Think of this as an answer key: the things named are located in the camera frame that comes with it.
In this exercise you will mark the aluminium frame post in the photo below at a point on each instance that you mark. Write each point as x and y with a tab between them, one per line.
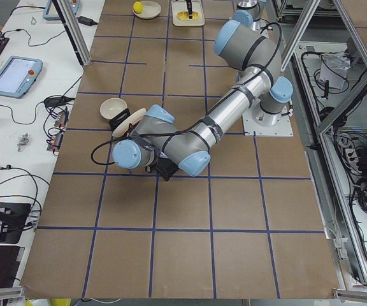
73	31

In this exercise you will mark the yellow lemon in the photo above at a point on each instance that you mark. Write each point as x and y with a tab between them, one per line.
138	7

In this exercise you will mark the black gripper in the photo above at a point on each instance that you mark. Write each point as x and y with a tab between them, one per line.
151	167

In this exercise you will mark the cream plate in rack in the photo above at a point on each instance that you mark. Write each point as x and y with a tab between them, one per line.
133	119

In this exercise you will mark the striped bread roll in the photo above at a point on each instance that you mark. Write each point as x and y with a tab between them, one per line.
186	16

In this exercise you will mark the white rectangular tray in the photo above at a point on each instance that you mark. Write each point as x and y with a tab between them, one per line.
177	6

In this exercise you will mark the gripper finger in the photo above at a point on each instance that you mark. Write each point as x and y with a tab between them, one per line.
189	8

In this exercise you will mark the white plate with lemon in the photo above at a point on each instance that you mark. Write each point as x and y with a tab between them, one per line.
151	9

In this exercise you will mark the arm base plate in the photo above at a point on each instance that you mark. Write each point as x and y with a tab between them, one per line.
258	123

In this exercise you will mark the blue teach pendant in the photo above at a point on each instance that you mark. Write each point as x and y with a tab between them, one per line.
18	75

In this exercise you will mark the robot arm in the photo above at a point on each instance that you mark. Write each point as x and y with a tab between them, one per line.
258	60
250	11

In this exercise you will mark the small cream bowl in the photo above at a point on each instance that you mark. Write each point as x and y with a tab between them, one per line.
112	107

